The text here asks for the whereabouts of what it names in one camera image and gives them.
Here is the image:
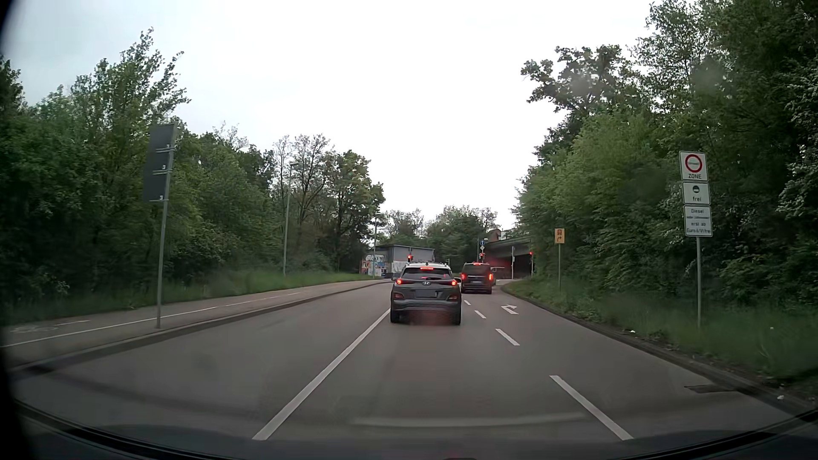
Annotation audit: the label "grey building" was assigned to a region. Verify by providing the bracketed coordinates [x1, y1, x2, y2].
[361, 243, 436, 278]

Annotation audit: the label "grey car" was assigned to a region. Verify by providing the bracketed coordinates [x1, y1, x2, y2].
[390, 262, 463, 326]

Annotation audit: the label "dark car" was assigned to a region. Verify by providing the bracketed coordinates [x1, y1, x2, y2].
[460, 262, 496, 295]

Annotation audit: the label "concrete bridge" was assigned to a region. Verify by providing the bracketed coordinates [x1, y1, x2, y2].
[482, 228, 535, 280]

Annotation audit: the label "grey asphalt road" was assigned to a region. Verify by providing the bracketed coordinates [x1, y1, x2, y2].
[9, 279, 809, 443]

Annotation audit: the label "orange road sign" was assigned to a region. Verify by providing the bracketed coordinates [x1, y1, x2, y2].
[554, 228, 566, 291]

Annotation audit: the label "road markings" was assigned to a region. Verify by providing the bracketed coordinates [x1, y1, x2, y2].
[252, 291, 634, 442]

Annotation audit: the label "grass verge with path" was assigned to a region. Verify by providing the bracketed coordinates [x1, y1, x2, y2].
[0, 268, 378, 327]

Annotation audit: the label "car's own bonnet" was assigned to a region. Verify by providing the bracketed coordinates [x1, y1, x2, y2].
[13, 401, 818, 460]

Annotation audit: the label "road sign seen from behind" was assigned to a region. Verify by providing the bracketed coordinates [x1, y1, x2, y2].
[141, 123, 178, 330]

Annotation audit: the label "wood of tall trees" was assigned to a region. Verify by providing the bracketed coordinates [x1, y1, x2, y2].
[511, 0, 818, 308]

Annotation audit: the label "white zone road sign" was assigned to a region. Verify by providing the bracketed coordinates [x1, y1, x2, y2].
[678, 150, 713, 331]

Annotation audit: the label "grey cycle path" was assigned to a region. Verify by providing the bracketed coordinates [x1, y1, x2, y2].
[0, 279, 392, 371]

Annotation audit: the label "wood of green trees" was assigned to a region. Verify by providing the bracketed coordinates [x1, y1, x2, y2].
[0, 27, 499, 314]

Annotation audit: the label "grass verge with signs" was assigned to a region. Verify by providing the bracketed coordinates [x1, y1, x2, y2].
[504, 276, 818, 392]

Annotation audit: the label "lamp post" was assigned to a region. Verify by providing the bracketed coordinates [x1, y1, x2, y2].
[372, 213, 386, 278]
[282, 161, 299, 277]

